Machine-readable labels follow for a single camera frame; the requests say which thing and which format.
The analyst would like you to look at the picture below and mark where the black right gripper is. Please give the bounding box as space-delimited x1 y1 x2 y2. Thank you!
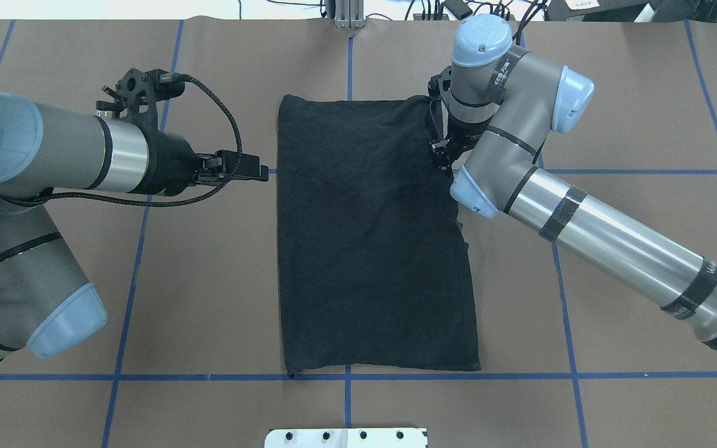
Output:
429 118 490 171

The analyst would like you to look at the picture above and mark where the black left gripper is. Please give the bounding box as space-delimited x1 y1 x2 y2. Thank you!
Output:
143 130 269 197

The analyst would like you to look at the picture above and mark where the black printed t-shirt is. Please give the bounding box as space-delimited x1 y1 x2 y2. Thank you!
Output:
276 95 480 376

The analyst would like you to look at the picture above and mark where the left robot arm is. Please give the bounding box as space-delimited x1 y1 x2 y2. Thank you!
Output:
0 85 269 363

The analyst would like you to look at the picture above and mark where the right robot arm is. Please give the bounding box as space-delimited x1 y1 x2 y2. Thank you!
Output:
431 14 717 352

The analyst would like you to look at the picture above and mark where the brown table mat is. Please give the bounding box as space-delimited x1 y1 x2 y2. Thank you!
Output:
0 17 717 447

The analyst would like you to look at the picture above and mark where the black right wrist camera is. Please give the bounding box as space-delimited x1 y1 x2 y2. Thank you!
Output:
427 66 452 100

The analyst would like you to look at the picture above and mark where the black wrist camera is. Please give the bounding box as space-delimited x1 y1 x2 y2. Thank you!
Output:
96 67 186 131
427 66 452 100

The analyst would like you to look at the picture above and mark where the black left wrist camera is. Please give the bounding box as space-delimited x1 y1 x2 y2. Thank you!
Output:
96 67 186 131

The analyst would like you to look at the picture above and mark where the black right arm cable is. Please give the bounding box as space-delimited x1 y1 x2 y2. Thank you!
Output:
511 0 552 47

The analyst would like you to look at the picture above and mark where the aluminium frame post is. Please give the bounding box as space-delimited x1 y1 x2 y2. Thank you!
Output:
326 0 366 29

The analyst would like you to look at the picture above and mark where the white pedestal base plate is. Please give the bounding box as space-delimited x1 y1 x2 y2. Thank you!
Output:
264 426 429 447

